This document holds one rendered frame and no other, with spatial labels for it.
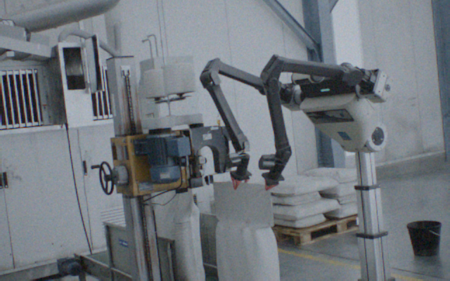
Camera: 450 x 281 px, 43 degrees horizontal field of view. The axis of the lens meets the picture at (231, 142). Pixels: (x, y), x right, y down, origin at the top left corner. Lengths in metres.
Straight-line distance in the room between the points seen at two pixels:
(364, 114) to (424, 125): 8.26
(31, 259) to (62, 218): 0.46
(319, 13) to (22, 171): 5.15
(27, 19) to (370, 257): 3.81
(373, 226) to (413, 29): 8.22
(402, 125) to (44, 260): 6.91
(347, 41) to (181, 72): 6.99
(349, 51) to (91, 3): 5.30
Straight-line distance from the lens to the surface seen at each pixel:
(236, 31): 8.38
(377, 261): 3.14
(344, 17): 9.80
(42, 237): 5.74
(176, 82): 2.94
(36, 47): 5.39
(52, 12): 5.60
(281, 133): 2.59
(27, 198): 5.67
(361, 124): 2.85
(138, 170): 3.03
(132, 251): 3.18
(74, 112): 5.26
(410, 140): 10.76
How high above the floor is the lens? 1.40
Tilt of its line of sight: 3 degrees down
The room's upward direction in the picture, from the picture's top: 6 degrees counter-clockwise
